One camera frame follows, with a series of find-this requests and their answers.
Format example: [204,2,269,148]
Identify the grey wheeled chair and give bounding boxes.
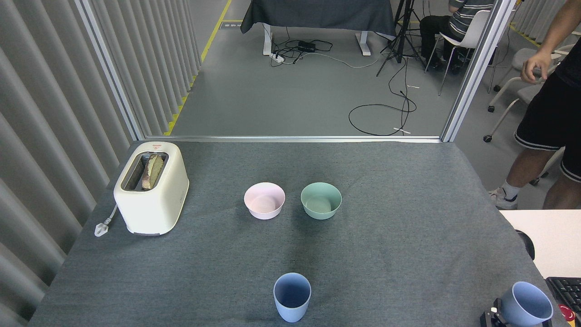
[488,28,576,113]
[483,84,566,186]

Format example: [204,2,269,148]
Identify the green bowl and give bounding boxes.
[300,182,342,221]

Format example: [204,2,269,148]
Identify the white table frame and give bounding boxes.
[262,23,371,56]

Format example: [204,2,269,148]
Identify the black keyboard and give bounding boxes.
[545,276,581,315]

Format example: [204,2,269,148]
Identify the toasted bread slice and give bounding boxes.
[141,154,165,190]

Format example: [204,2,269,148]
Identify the pink bowl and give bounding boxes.
[244,182,286,221]

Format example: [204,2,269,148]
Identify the dark grey tablecloth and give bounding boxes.
[241,0,396,40]

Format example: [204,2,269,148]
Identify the seated person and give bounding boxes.
[419,0,495,71]

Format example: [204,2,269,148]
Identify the white floor cable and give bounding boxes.
[313,51,396,69]

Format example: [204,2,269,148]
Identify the white toaster power plug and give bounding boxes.
[94,204,118,238]

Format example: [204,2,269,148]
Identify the silver frame post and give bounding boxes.
[75,0,146,141]
[440,0,518,143]

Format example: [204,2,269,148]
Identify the black tangled floor cables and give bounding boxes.
[270,27,334,67]

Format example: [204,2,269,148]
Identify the blue plastic cup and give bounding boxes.
[499,281,554,327]
[273,272,312,323]

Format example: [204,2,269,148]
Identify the black round object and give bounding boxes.
[515,229,535,260]

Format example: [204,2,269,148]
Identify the white chair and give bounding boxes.
[424,10,500,97]

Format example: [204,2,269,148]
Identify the standing person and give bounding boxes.
[488,0,581,211]

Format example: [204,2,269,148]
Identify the black looped floor cable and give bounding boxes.
[348,57,417,137]

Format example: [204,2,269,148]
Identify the black tripod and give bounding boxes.
[376,0,427,77]

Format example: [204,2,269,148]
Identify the grey felt table cover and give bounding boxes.
[27,141,570,327]

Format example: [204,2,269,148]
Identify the cream white toaster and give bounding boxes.
[113,141,190,237]

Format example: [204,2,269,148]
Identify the silver frame crossbar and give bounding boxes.
[145,135,442,144]

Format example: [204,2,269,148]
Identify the person's hand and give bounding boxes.
[521,49,554,84]

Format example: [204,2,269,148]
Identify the white side table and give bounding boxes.
[499,210,581,278]

